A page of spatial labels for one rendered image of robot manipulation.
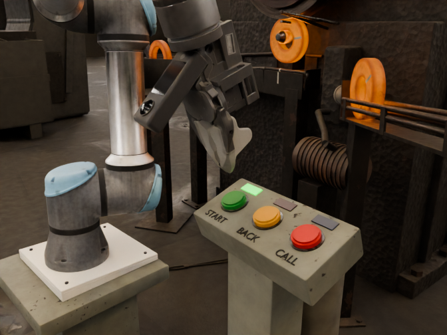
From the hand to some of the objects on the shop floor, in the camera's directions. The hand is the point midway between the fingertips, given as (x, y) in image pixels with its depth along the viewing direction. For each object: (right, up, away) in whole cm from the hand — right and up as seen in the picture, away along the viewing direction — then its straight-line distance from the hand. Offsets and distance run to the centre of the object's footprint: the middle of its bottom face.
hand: (223, 167), depth 63 cm
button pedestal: (+6, -64, +18) cm, 67 cm away
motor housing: (+32, -43, +78) cm, 95 cm away
